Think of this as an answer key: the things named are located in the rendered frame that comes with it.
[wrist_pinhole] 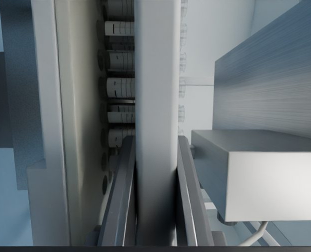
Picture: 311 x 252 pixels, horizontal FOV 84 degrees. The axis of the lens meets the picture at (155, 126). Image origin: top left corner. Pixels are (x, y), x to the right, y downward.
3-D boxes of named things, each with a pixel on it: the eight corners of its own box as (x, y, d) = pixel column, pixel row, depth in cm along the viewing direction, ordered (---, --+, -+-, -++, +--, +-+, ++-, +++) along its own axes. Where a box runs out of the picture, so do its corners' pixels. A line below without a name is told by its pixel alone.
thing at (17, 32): (16, 190, 27) (80, 190, 28) (-3, -4, 24) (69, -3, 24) (127, 120, 156) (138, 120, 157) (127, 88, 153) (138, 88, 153)
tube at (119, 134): (79, 127, 13) (180, 128, 13) (79, 145, 13) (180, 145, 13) (71, 130, 11) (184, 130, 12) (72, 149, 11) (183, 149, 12)
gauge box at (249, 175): (224, 223, 25) (359, 221, 25) (228, 151, 23) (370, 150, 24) (190, 168, 46) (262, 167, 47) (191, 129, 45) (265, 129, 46)
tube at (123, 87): (76, 78, 12) (181, 80, 12) (77, 97, 12) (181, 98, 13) (67, 75, 11) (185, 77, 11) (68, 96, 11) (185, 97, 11)
